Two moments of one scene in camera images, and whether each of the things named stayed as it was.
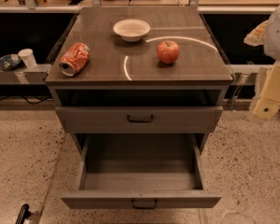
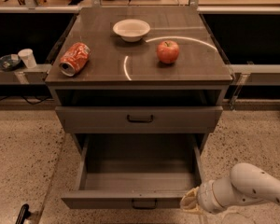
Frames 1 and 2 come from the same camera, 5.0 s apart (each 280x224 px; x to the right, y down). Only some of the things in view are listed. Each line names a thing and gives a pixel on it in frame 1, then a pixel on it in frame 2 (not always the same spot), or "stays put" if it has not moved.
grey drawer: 140,171 stays put
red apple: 167,51 stays put
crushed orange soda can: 75,59 stays put
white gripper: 278,36 to 204,197
